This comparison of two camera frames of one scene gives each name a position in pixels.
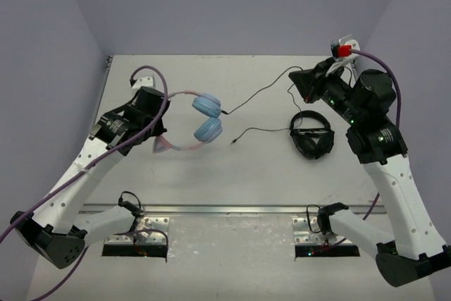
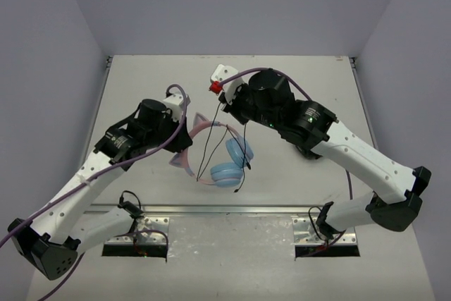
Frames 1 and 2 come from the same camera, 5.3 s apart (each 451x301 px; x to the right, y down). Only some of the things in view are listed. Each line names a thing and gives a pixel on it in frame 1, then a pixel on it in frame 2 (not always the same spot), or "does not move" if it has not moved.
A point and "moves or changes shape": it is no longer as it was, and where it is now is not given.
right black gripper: (310, 82) to (232, 108)
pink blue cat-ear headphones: (206, 130) to (240, 155)
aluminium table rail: (231, 210) does not move
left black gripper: (155, 118) to (180, 139)
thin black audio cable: (258, 91) moves or changes shape
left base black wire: (134, 210) does not move
